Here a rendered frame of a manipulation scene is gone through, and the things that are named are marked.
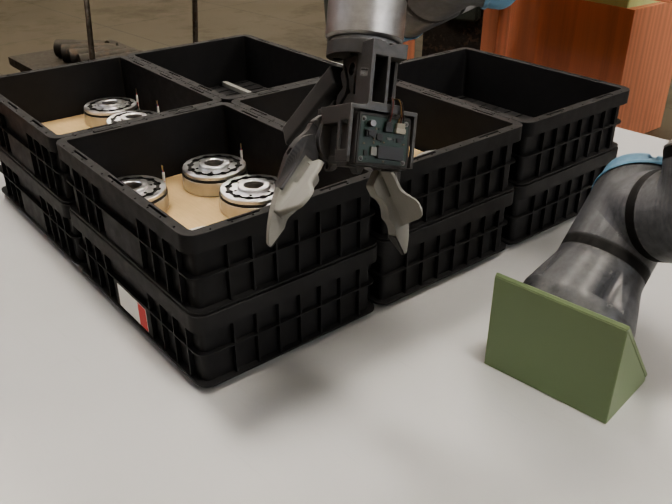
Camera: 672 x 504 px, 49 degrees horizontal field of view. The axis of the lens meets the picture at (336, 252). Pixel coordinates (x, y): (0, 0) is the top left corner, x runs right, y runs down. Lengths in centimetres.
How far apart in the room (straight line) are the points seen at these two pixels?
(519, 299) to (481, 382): 13
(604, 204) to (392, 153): 39
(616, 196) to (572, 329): 18
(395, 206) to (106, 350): 50
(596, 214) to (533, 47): 309
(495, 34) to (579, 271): 298
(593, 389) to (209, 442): 46
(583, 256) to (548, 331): 10
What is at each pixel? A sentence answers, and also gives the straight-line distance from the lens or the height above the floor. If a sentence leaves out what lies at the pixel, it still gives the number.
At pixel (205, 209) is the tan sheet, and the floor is 83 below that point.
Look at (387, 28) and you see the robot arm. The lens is 70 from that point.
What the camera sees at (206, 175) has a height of 86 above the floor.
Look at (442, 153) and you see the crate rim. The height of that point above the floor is 93.
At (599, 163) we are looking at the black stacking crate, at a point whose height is 80.
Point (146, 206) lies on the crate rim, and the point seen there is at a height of 93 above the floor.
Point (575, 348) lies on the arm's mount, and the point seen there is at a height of 79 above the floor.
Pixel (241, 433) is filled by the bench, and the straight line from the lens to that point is 91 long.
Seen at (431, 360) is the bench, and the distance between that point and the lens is 101.
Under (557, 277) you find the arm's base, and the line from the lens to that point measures 94.
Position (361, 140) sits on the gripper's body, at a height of 108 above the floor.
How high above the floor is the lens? 131
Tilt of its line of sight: 29 degrees down
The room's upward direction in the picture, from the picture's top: straight up
